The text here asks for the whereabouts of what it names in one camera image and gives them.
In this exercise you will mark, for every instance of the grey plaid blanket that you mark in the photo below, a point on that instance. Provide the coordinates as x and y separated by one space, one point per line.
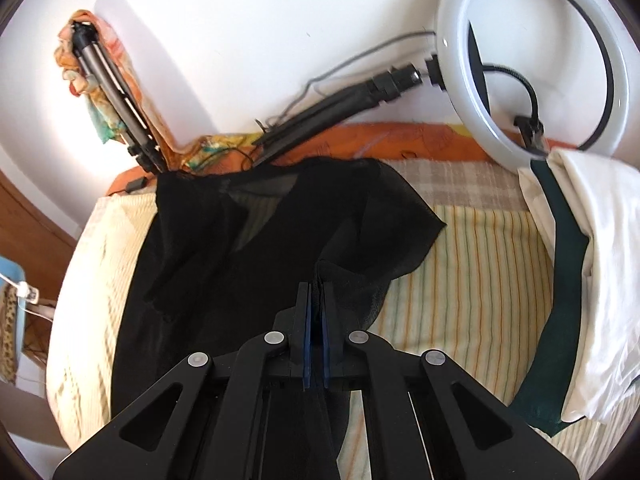
475 185

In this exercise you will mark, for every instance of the light blue container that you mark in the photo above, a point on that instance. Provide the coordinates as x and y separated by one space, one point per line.
12 270

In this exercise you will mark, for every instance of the grey folded tripod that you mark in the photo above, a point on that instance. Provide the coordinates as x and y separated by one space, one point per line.
107 90

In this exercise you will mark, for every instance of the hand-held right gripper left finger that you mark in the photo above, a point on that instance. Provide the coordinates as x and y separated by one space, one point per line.
308 360

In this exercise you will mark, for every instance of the wooden furniture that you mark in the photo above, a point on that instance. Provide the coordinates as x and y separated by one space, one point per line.
30 240

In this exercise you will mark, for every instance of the leopard print cloth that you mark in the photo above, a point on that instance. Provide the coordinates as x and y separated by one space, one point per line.
10 335

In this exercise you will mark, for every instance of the black sheer garment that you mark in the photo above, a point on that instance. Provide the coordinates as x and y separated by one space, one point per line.
225 260

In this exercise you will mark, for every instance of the dark green cloth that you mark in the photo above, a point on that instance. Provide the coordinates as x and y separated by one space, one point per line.
565 260

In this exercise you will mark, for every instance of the orange patterned sheet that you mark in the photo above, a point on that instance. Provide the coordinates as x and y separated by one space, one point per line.
400 140

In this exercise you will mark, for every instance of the black gooseneck phone holder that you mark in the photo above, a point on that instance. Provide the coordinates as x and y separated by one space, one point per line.
530 125

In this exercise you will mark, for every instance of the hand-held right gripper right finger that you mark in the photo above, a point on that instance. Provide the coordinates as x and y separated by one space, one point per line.
325 355

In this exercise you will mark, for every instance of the white cloth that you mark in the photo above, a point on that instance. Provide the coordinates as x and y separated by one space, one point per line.
615 260

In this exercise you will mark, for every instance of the colourful patterned scarf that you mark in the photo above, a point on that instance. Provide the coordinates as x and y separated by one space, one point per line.
112 40

